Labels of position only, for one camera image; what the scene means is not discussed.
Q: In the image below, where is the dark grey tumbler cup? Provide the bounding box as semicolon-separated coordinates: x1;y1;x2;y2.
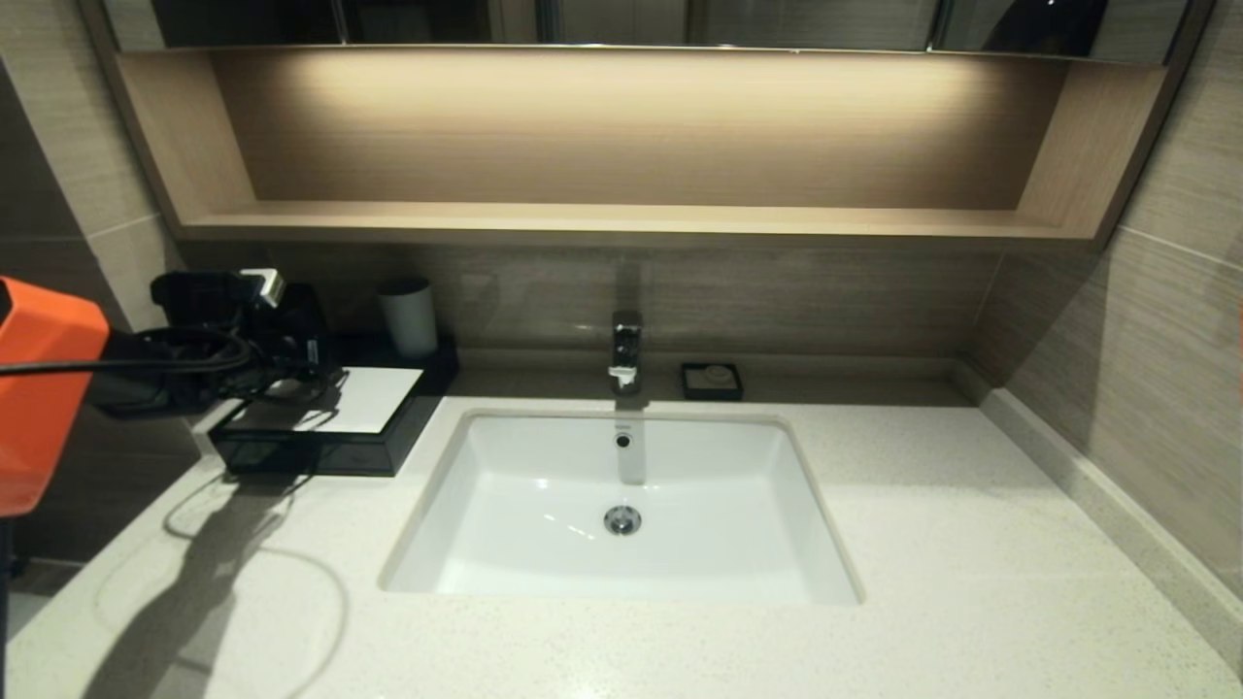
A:
270;282;336;375

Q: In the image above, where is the black tray box white lid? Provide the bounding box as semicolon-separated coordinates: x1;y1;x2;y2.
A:
209;335;461;479

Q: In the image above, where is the white cup with dark rim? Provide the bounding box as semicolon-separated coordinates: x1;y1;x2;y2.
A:
376;277;440;361

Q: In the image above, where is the chrome faucet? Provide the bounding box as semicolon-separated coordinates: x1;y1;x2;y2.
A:
609;311;644;397

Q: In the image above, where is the black soap dish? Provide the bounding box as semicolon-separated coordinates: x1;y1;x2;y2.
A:
680;363;745;403

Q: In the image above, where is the white ceramic sink basin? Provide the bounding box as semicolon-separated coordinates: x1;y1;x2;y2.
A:
379;408;863;608

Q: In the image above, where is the mirror cabinet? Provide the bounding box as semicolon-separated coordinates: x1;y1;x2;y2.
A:
102;0;1191;67

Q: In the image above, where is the thick black cable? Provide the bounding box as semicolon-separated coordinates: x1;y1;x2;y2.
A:
136;327;336;407

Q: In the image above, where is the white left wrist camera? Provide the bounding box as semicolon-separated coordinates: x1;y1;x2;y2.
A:
240;268;286;310

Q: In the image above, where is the light wooden wall shelf niche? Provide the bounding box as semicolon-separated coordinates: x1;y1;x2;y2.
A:
78;0;1220;253

